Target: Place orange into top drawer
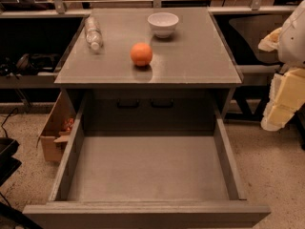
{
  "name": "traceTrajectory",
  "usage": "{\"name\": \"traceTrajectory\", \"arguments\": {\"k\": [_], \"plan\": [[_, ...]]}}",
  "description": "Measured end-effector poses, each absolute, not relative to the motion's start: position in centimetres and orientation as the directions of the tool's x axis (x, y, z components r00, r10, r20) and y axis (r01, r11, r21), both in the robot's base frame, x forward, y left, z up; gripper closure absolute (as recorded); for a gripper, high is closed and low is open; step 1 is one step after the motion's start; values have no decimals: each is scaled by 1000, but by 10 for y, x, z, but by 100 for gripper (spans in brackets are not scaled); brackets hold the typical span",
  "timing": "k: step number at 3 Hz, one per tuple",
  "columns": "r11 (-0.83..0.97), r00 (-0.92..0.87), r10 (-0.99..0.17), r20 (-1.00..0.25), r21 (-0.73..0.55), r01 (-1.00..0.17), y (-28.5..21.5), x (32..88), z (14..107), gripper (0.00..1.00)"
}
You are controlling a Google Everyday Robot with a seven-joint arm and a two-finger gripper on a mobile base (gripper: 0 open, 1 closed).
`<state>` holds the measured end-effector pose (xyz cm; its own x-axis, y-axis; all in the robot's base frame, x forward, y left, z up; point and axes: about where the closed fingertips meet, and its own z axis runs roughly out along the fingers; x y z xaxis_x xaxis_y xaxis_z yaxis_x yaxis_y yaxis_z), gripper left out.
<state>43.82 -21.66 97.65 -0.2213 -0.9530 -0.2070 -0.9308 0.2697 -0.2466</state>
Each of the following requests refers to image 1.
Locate white ceramic bowl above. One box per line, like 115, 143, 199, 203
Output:
148, 12, 179, 38

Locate cardboard box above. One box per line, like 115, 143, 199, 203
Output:
39, 93, 75, 162

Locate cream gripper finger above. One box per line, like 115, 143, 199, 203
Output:
258, 28, 282, 52
261, 68, 305, 132

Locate grey cabinet with drawers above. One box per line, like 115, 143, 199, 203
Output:
56, 8, 241, 135

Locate orange fruit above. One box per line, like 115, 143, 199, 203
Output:
130, 43, 153, 67

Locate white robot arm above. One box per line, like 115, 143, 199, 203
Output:
258, 1, 305, 132

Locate red item in box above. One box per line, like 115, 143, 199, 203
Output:
62, 118, 74, 132

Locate black office chair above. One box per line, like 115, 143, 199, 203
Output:
224, 13, 305, 126

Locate open grey top drawer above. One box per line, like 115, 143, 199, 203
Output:
24, 94, 271, 229

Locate clear plastic water bottle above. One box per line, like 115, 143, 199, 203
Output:
85, 16, 103, 52

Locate black headphones on shelf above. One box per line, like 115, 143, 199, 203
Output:
0, 53, 60, 76

